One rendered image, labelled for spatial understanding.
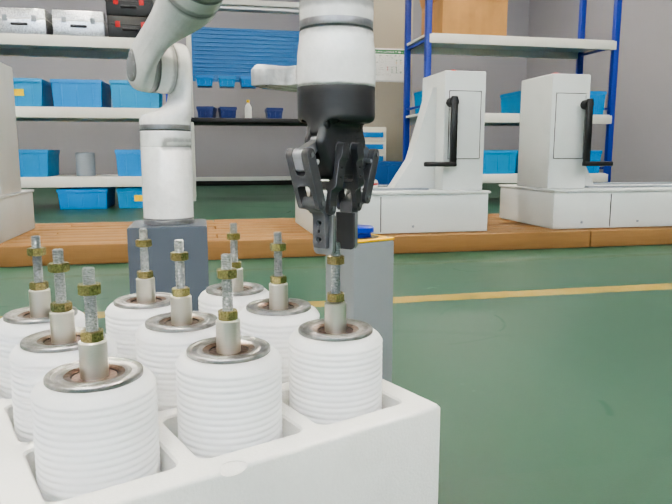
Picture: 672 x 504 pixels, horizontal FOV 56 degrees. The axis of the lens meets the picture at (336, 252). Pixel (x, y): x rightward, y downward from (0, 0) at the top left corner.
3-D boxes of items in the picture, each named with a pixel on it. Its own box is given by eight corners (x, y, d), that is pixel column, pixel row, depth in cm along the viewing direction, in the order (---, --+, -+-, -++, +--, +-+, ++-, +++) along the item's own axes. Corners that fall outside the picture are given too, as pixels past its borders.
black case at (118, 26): (113, 46, 529) (112, 25, 526) (156, 47, 537) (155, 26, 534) (107, 37, 488) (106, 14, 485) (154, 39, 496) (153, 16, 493)
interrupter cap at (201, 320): (174, 314, 72) (174, 308, 72) (231, 320, 70) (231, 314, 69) (129, 330, 66) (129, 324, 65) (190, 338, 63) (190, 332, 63)
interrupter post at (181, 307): (179, 321, 69) (178, 292, 69) (198, 324, 68) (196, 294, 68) (165, 327, 67) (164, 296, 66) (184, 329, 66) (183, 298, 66)
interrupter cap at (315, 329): (368, 323, 68) (368, 317, 68) (377, 343, 61) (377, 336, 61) (298, 324, 68) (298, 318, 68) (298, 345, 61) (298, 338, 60)
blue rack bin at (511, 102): (499, 116, 619) (499, 94, 616) (535, 117, 626) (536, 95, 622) (523, 113, 570) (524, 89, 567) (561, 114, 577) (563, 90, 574)
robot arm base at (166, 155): (145, 220, 124) (141, 131, 121) (194, 219, 126) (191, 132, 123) (141, 226, 115) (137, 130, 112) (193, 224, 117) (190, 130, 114)
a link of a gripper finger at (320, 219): (319, 194, 61) (319, 246, 62) (301, 196, 59) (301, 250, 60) (332, 195, 61) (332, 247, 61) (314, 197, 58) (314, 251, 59)
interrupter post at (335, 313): (346, 330, 66) (346, 299, 65) (348, 336, 63) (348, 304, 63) (323, 330, 66) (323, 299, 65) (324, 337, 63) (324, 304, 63)
